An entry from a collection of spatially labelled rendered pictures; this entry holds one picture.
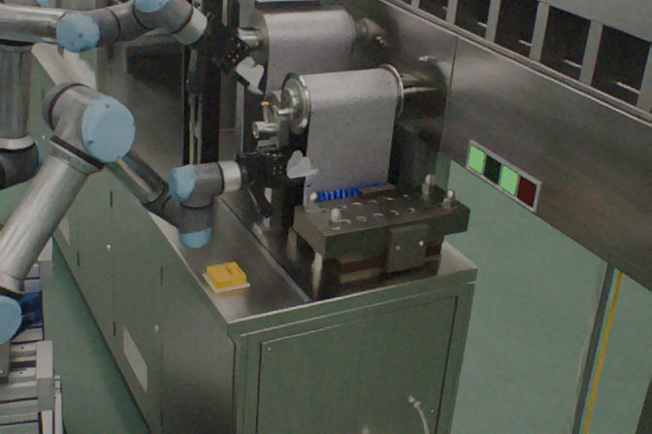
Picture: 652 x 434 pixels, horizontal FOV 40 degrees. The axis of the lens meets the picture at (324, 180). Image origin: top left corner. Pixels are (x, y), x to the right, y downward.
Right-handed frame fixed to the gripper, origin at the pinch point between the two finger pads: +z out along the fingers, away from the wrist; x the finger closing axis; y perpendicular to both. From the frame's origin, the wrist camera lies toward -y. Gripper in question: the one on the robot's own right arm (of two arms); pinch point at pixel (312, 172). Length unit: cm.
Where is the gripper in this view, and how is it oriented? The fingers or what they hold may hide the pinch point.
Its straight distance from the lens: 214.7
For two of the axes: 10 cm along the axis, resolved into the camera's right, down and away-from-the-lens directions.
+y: 0.8, -9.1, -4.1
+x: -4.6, -4.0, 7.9
